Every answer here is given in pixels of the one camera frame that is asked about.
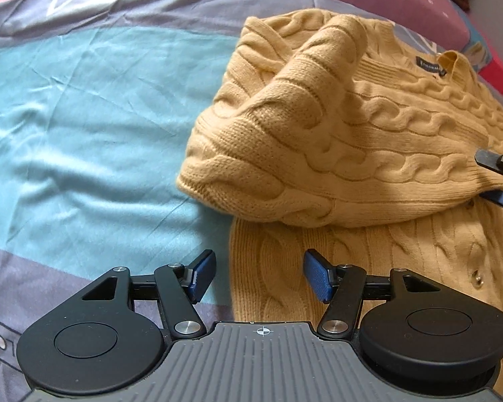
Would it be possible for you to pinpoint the tan cable-knit sweater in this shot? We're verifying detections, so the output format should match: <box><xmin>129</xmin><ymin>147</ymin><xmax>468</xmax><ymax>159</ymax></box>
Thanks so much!
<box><xmin>175</xmin><ymin>7</ymin><xmax>503</xmax><ymax>397</ymax></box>

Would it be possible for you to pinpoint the red pink bedding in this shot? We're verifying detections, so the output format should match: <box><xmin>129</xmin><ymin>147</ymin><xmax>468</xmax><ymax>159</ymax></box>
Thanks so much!
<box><xmin>479</xmin><ymin>56</ymin><xmax>503</xmax><ymax>95</ymax></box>

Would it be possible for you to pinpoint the blue grey patterned bed sheet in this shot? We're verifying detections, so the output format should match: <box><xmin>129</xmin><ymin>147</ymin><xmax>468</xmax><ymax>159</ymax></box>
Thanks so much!
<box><xmin>0</xmin><ymin>0</ymin><xmax>503</xmax><ymax>402</ymax></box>

